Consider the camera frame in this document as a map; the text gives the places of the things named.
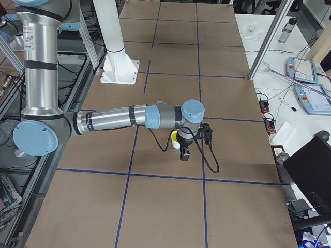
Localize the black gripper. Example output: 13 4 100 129
177 135 194 162

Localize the yellow cup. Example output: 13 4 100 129
171 131 179 143

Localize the light green cup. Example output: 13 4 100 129
172 142 180 149

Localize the black marker pen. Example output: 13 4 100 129
278 98 297 112

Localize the grabber stick tool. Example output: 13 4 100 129
262 61 331 100

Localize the black monitor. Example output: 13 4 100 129
283 136 330 214

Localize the near teach pendant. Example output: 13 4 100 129
295 85 330 115

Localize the teach pendant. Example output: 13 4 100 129
295 85 330 115
286 57 318 84

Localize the far teach pendant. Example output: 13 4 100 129
286 57 318 84

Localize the clear water bottle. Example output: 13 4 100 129
278 17 297 44

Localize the black camera cable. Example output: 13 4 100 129
147 126 220 174

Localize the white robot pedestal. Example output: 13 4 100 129
93 0 140 85

